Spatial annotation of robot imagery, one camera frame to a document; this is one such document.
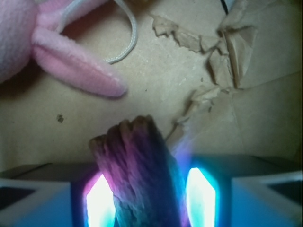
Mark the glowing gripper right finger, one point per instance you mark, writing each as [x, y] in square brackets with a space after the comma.
[244, 191]

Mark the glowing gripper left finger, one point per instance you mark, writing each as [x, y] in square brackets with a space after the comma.
[56, 195]

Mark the dark brown wood chip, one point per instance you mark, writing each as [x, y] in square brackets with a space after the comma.
[146, 181]

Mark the brown paper bag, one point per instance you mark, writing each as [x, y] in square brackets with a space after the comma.
[214, 83]

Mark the pink plush bunny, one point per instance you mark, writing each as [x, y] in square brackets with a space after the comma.
[32, 30]

